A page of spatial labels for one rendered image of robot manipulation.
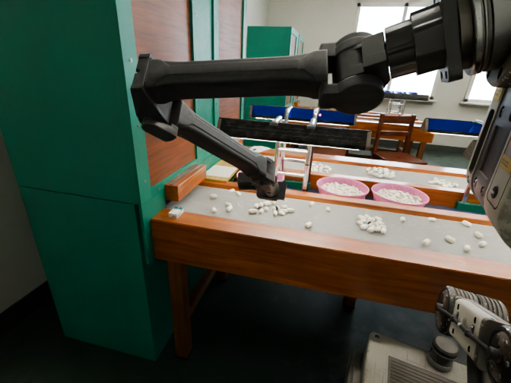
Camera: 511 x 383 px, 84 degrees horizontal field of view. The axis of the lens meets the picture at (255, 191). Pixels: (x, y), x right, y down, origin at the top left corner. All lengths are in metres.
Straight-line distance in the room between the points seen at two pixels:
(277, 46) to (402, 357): 3.45
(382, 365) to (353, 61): 0.91
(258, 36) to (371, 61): 3.53
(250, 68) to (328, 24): 5.75
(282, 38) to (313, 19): 2.42
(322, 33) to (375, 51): 5.75
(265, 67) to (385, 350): 0.97
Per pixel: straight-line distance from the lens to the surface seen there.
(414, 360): 1.17
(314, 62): 0.50
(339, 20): 6.24
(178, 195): 1.20
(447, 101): 6.50
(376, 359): 1.12
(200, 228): 1.07
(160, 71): 0.55
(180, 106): 0.64
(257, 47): 3.96
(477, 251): 1.32
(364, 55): 0.48
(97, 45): 1.04
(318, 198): 1.37
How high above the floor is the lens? 1.31
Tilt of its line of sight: 23 degrees down
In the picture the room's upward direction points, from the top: 3 degrees clockwise
